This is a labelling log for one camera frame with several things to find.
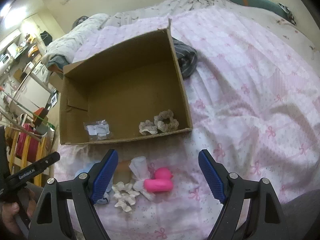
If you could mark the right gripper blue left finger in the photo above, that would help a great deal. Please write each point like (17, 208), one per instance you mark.
(110, 160)

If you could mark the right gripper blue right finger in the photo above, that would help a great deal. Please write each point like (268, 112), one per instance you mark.
(217, 177)

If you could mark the light blue fluffy scrunchie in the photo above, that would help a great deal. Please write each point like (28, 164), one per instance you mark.
(102, 184)

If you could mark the cream white scrunchie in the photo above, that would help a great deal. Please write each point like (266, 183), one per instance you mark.
(125, 196)

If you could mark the clear plastic bag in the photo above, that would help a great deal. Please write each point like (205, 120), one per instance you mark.
(98, 130)

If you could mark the beige lace scrunchie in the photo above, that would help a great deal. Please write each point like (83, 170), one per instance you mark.
(162, 123)

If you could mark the person's left hand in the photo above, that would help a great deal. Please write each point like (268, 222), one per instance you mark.
(10, 210)

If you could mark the brown tape strip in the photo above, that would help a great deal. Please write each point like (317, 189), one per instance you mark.
(122, 173)

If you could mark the wooden rack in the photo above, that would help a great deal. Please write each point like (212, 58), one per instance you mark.
(11, 137)

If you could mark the red suitcase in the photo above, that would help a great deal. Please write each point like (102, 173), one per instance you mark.
(31, 157)

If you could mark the pink patterned quilt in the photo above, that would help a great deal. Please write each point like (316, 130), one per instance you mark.
(254, 104)

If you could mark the person's grey trouser leg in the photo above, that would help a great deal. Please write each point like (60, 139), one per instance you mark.
(302, 216)

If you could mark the brown cardboard box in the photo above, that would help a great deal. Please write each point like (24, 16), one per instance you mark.
(123, 85)

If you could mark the small cardboard box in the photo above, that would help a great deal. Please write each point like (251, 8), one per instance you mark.
(56, 81)

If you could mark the dark grey clothing bundle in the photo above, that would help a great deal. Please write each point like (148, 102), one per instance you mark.
(186, 56)

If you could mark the teal bolster pillow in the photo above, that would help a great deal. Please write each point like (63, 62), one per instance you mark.
(277, 8)

